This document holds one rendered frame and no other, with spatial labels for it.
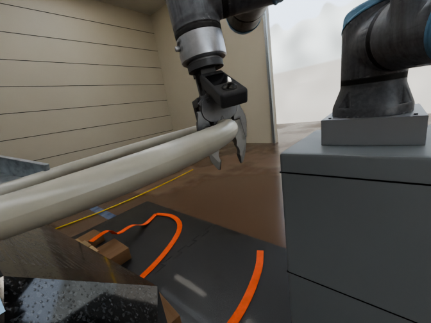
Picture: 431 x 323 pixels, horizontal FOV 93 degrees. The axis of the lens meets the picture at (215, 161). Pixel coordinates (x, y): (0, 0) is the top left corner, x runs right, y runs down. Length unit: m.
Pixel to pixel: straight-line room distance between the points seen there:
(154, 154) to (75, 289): 0.39
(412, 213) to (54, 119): 5.87
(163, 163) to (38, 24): 6.23
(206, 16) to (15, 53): 5.74
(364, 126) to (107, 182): 0.62
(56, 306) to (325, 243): 0.64
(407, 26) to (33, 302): 0.79
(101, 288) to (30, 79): 5.61
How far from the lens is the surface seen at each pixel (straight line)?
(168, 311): 1.20
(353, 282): 0.77
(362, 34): 0.67
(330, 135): 0.69
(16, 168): 0.68
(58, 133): 5.90
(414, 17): 0.56
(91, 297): 0.54
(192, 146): 0.20
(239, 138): 0.43
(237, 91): 0.33
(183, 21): 0.43
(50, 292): 0.51
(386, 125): 0.67
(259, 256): 1.52
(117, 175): 0.17
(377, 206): 0.63
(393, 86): 0.70
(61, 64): 6.20
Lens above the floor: 1.00
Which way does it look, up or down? 14 degrees down
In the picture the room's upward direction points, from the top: 9 degrees counter-clockwise
